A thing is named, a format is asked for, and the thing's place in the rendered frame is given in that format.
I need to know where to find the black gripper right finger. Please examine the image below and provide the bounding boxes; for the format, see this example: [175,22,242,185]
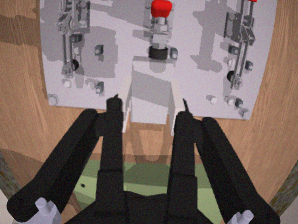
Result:
[166,79,280,224]

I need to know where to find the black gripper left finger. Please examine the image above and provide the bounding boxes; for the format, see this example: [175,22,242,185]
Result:
[6,75,132,224]

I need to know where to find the light grey fixture plate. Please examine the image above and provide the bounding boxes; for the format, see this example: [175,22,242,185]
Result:
[40,0,277,120]

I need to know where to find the light grey rectangular block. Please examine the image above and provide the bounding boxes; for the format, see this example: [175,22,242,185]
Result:
[130,56,174,124]

